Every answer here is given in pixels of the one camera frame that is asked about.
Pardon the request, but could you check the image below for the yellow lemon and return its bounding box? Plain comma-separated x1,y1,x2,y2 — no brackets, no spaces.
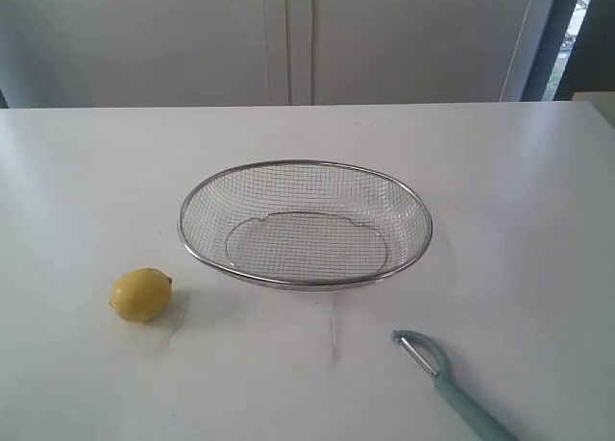
110,268,173,323

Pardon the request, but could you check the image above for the oval metal mesh basket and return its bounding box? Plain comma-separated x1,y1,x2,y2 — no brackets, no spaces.
177,159,433,291

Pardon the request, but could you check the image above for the teal handled vegetable peeler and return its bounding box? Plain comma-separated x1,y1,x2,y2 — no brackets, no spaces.
391,330,518,440

